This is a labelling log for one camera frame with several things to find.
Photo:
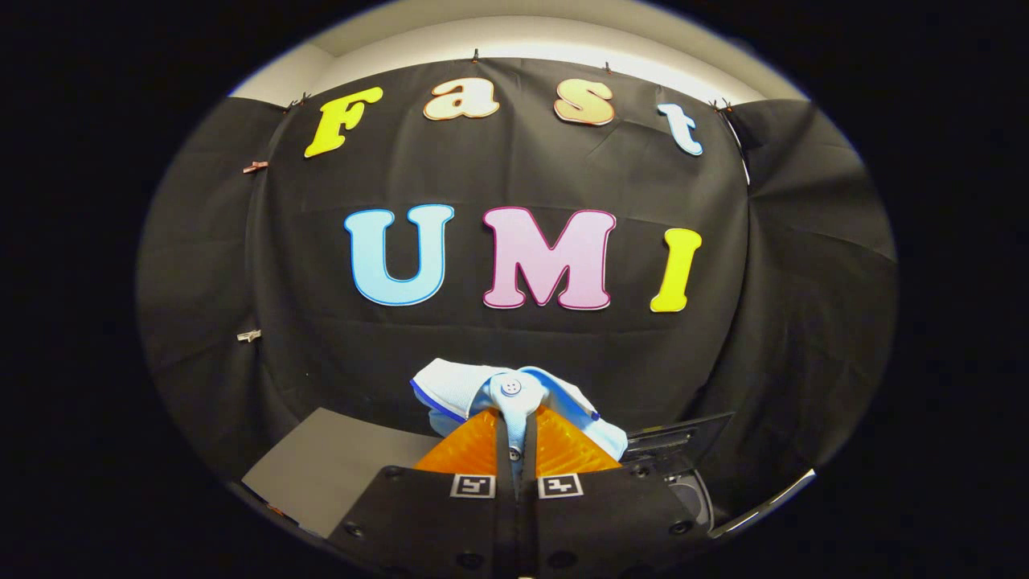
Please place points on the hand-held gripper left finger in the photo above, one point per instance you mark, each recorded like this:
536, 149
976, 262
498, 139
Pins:
502, 450

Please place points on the white clothes peg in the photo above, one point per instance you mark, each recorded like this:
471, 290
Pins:
249, 335

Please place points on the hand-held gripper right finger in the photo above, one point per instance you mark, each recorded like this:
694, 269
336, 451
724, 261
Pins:
530, 450

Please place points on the grey washing machine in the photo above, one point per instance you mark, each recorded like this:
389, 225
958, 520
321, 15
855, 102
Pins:
691, 498

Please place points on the dark washing machine lid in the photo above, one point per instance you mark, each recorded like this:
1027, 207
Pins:
683, 438

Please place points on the light blue polo shirt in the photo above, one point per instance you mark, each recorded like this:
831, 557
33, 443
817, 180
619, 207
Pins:
450, 386

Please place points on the reddish clothes peg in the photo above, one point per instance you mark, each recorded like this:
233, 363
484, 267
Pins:
255, 166

